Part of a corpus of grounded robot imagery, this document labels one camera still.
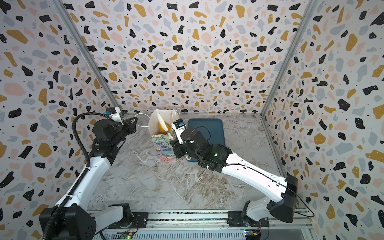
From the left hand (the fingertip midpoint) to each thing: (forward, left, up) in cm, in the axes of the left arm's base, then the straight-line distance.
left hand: (136, 115), depth 74 cm
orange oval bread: (+6, -8, -20) cm, 23 cm away
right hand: (-15, -19, +1) cm, 24 cm away
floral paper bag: (-8, -12, -13) cm, 19 cm away
